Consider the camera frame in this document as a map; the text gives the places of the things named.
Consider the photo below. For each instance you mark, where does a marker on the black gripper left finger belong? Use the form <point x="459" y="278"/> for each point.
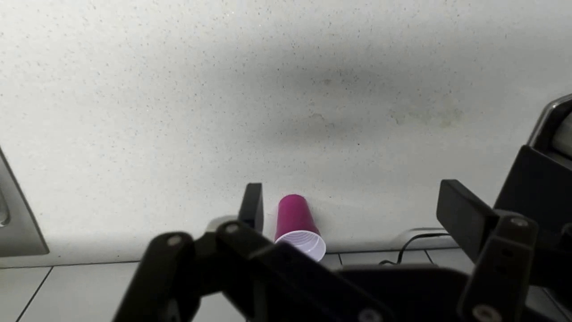
<point x="262" y="280"/>

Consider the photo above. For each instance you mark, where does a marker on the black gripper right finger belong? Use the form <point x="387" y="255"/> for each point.
<point x="502" y="244"/>

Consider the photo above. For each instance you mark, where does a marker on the pink plastic cup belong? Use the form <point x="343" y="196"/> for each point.
<point x="296" y="226"/>

